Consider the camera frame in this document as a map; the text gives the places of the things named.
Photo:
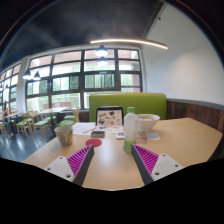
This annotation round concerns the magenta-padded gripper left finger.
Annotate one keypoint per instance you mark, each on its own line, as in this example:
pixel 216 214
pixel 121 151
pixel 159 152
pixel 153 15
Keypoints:
pixel 58 166

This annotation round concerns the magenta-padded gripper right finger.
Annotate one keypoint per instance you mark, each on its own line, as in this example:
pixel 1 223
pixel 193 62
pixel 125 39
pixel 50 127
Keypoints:
pixel 165 165

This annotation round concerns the clear green-capped drink bottle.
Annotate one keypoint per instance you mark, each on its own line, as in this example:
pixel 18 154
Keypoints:
pixel 130 128

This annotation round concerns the white paper napkin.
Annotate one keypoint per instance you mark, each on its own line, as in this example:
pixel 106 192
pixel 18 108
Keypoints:
pixel 153 136

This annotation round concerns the flat round red coaster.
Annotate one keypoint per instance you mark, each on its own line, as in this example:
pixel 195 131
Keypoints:
pixel 93 142

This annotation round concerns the white printed paper sheet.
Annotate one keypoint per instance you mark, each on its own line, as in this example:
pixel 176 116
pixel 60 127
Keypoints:
pixel 81 128

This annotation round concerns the white ceramic bowl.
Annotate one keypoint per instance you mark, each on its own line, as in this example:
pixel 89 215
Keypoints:
pixel 148 122

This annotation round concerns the wooden chairs with green seats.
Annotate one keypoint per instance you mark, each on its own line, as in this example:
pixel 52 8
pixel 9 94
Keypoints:
pixel 41 123

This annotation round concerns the small dark flat box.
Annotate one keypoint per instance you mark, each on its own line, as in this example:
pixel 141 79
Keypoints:
pixel 97 134

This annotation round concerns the small white flat device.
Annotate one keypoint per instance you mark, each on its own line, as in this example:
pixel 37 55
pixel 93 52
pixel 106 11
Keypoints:
pixel 120 135

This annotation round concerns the wooden dining table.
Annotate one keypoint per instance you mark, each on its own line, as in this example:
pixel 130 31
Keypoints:
pixel 53 110

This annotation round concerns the person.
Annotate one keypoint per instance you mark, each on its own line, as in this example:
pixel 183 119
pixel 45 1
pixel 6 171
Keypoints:
pixel 7 120

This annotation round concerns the black tablet with colourful picture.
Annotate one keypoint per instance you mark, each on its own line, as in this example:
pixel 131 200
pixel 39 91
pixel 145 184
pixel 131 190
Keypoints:
pixel 109 118

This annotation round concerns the green upholstered booth backrest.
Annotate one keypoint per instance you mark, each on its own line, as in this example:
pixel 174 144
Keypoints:
pixel 128 103

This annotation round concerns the black-framed window front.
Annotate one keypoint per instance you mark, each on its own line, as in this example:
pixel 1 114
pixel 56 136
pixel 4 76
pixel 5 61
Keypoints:
pixel 66 68

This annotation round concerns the black pendant ceiling lamps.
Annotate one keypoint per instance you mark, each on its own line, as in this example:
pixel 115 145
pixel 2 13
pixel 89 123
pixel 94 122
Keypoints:
pixel 101 51

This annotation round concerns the long curved light bar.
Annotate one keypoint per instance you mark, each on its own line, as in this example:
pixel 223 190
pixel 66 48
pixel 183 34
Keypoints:
pixel 133 41

